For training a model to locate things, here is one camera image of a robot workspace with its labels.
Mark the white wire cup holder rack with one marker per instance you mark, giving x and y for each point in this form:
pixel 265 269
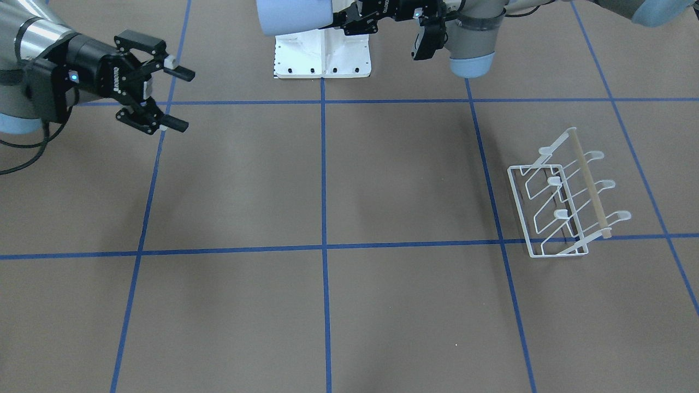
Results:
pixel 559 200

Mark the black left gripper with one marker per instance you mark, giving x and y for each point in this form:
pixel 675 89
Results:
pixel 397 9

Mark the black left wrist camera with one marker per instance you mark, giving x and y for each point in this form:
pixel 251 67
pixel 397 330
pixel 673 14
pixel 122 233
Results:
pixel 431 37

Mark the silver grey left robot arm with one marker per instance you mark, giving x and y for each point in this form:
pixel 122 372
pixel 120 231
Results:
pixel 469 31

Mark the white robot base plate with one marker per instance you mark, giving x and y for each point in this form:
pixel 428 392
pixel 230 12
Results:
pixel 322 53

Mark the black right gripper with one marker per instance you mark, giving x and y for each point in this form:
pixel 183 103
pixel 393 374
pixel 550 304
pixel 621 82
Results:
pixel 94 70

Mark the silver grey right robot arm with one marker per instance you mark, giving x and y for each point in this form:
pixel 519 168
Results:
pixel 18 16

